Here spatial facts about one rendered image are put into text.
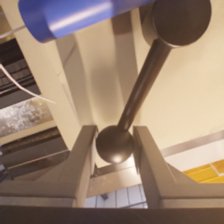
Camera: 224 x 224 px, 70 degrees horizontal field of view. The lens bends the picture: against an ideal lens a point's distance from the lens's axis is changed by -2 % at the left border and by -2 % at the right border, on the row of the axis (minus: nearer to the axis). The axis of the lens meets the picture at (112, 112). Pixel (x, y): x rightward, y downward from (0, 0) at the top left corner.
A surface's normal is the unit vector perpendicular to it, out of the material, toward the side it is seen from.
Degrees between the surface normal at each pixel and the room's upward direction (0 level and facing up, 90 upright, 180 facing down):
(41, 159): 90
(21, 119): 90
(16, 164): 90
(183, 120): 90
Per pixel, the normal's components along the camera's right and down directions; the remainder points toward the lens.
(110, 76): 0.00, 0.29
